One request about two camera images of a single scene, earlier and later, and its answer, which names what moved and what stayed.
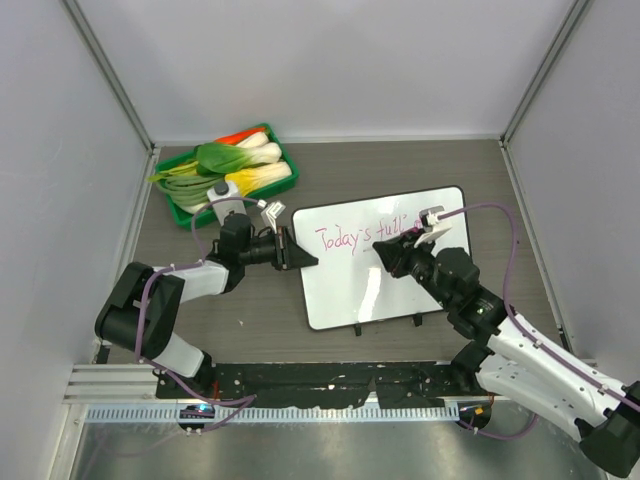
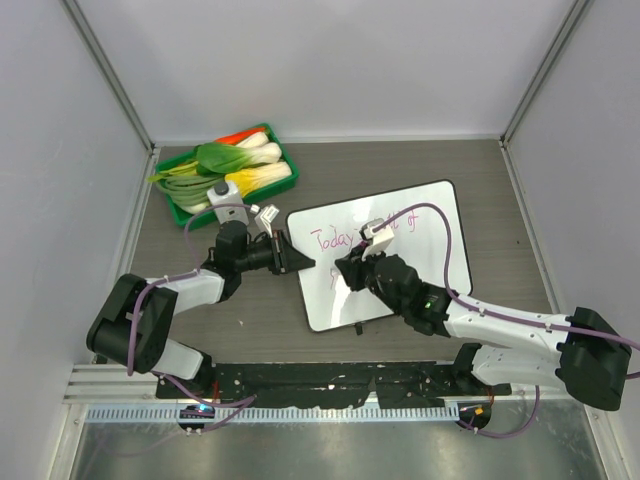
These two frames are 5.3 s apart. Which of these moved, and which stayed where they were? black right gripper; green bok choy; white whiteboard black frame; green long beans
Moved: black right gripper
Stayed: green bok choy; green long beans; white whiteboard black frame
